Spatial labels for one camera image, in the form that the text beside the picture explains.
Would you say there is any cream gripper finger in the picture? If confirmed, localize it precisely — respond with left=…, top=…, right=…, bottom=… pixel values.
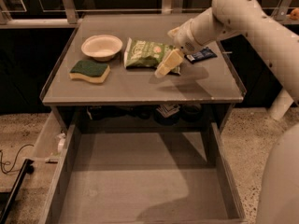
left=167, top=27, right=180, bottom=39
left=154, top=49, right=184, bottom=77

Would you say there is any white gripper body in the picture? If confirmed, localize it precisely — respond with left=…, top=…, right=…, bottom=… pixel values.
left=174, top=20, right=203, bottom=54

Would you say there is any green jalapeno chip bag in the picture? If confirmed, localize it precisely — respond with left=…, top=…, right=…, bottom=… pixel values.
left=123, top=38, right=175, bottom=69

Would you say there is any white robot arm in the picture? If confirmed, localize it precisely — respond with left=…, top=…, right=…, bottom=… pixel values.
left=155, top=0, right=299, bottom=224

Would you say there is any grey cabinet with counter top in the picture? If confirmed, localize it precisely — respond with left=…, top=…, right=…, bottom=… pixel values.
left=41, top=13, right=246, bottom=128

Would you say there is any open grey top drawer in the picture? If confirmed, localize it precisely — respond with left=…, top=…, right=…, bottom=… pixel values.
left=38, top=124, right=248, bottom=224

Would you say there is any dark blue snack packet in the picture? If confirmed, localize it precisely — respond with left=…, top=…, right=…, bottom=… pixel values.
left=185, top=47, right=217, bottom=63

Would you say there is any white paper bowl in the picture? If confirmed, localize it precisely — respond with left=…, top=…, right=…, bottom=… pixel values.
left=81, top=35, right=122, bottom=62

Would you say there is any green and yellow sponge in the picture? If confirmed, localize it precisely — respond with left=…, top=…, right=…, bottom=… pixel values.
left=69, top=60, right=110, bottom=84

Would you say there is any orange fruit on ledge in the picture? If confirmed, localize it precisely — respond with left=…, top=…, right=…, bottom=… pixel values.
left=290, top=8, right=299, bottom=21

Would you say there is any black stand leg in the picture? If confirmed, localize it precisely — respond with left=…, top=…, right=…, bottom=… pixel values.
left=0, top=159, right=34, bottom=224

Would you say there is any metal railing frame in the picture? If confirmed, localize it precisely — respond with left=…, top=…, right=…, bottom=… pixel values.
left=0, top=0, right=299, bottom=30

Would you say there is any black cable on floor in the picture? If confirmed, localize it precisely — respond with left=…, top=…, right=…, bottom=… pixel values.
left=0, top=143, right=35, bottom=175

